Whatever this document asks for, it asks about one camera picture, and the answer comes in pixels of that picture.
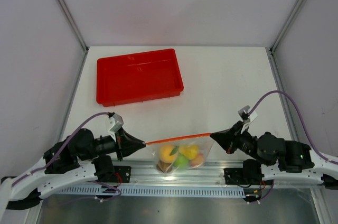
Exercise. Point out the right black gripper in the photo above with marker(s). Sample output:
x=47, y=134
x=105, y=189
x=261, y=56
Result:
x=228, y=138

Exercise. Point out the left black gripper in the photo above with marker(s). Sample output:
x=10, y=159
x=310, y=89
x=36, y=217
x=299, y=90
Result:
x=126, y=145

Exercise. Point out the small pink peach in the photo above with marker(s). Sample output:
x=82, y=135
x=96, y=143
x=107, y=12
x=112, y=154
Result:
x=197, y=161

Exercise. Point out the clear zip top bag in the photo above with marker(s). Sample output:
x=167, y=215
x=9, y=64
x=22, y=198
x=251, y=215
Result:
x=204, y=142

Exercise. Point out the yellow lemon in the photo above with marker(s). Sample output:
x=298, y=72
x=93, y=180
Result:
x=189, y=151

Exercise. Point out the large orange peach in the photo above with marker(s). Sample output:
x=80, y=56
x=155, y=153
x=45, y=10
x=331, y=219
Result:
x=168, y=153

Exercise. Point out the brown kiwi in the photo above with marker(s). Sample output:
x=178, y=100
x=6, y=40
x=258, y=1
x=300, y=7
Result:
x=164, y=167

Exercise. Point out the green apple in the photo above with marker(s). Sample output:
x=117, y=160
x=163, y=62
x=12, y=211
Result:
x=181, y=162

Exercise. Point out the red plastic bin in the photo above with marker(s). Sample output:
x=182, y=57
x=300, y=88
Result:
x=138, y=77

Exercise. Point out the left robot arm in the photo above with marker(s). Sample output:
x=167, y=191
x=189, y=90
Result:
x=78, y=159

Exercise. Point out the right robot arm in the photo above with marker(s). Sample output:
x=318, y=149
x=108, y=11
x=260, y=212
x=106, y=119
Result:
x=273, y=159

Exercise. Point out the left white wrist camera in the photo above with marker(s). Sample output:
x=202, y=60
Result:
x=114, y=124

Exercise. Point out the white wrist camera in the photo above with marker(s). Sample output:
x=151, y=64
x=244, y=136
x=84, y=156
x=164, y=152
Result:
x=114, y=124
x=247, y=117

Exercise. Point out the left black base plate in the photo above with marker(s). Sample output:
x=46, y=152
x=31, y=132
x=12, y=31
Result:
x=122, y=174

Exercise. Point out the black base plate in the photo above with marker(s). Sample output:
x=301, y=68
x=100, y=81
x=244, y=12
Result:
x=122, y=174
x=235, y=176

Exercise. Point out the aluminium rail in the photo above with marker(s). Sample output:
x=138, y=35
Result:
x=145, y=172

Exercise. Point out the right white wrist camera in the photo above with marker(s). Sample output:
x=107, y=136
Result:
x=247, y=117

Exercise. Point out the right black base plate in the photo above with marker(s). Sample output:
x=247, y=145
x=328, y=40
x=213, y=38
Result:
x=235, y=176

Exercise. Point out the perforated cable tray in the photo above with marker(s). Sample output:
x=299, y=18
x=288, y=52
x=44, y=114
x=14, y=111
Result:
x=159, y=191

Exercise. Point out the right frame post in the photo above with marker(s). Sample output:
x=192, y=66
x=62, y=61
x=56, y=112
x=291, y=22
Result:
x=292, y=16

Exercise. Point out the frame post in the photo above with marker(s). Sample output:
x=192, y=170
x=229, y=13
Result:
x=72, y=24
x=292, y=16

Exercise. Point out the left frame post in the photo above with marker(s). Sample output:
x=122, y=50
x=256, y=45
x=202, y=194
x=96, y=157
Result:
x=72, y=24

